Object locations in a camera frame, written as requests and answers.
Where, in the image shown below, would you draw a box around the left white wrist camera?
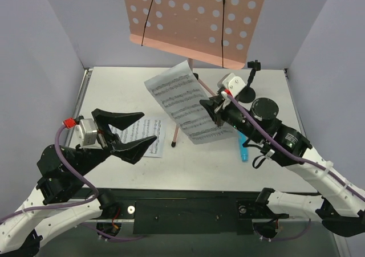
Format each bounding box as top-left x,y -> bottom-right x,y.
75,116 -> 99,148

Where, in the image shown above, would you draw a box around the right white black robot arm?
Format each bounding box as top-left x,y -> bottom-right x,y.
200,95 -> 364,237

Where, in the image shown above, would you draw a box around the blue toy microphone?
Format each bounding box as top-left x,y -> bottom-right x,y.
237,132 -> 249,162

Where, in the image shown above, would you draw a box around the sheet music page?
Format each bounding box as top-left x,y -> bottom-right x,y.
109,116 -> 167,158
144,61 -> 237,144

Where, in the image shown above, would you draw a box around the black microphone stand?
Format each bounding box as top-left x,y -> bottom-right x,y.
236,60 -> 261,104

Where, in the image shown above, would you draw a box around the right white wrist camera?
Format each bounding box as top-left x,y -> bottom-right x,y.
217,72 -> 246,97

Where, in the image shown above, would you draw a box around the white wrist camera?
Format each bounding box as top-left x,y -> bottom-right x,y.
217,72 -> 246,97
75,116 -> 99,148

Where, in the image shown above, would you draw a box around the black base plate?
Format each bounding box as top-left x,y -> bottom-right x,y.
100,189 -> 289,235

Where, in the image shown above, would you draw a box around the pink perforated music stand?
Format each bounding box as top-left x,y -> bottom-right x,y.
120,0 -> 271,148

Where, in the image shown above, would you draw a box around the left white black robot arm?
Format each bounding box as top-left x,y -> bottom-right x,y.
1,109 -> 157,256

